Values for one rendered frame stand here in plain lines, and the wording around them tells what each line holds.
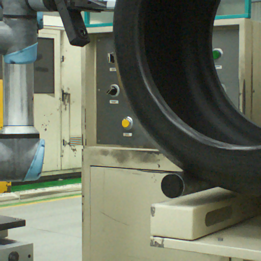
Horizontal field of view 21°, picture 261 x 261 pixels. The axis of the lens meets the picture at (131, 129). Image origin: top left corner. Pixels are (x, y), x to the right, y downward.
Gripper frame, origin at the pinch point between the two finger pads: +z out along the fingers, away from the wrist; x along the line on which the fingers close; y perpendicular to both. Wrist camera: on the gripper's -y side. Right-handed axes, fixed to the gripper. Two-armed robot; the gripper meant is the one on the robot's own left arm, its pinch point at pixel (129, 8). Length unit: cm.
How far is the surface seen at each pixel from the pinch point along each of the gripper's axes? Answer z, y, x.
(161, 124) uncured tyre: 16.9, -21.2, -11.6
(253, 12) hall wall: -416, 96, 1006
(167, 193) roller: 18.4, -33.6, -9.6
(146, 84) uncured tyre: 13.1, -14.5, -12.1
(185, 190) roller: 21.0, -32.8, -7.7
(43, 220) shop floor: -285, -149, 328
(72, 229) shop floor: -242, -145, 312
